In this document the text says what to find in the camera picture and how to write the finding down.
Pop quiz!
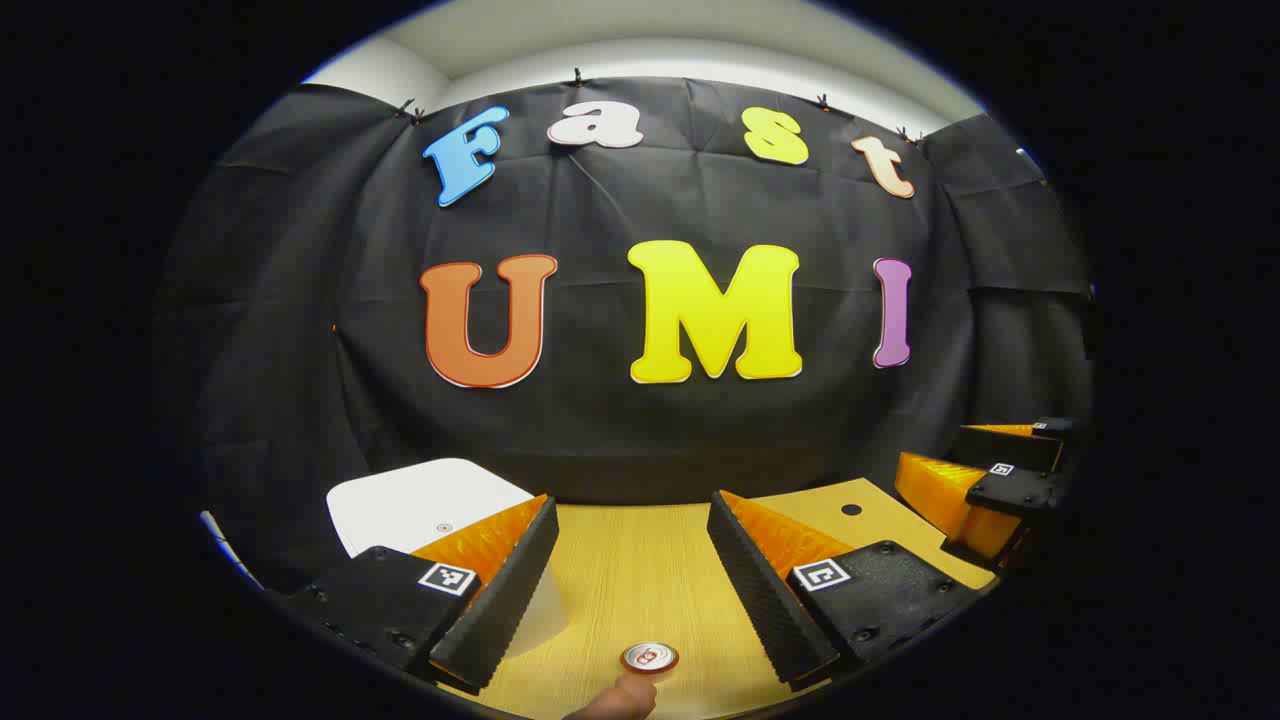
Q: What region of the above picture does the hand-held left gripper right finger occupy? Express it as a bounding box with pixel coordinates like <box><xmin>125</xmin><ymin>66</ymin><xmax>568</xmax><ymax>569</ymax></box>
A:
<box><xmin>706</xmin><ymin>489</ymin><xmax>989</xmax><ymax>691</ymax></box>

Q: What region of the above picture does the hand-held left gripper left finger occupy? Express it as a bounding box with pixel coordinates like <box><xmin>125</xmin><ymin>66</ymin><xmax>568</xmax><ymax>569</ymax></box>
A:
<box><xmin>268</xmin><ymin>494</ymin><xmax>561</xmax><ymax>696</ymax></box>

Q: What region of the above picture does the white desktop garbage bin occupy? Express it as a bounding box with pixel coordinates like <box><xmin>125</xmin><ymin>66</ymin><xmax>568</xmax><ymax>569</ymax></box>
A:
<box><xmin>326</xmin><ymin>457</ymin><xmax>571</xmax><ymax>659</ymax></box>

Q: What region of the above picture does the red pop can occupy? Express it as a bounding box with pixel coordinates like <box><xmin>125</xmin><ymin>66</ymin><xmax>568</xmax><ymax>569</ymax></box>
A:
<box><xmin>620</xmin><ymin>641</ymin><xmax>681</xmax><ymax>676</ymax></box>

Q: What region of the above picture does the wooden desktop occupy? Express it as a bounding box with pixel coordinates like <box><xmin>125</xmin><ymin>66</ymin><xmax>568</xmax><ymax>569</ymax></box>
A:
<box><xmin>440</xmin><ymin>477</ymin><xmax>1001</xmax><ymax>720</ymax></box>

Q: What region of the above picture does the black backdrop cloth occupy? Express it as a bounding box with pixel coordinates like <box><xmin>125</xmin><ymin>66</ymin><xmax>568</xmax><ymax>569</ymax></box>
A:
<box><xmin>150</xmin><ymin>75</ymin><xmax>1096</xmax><ymax>596</ymax></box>

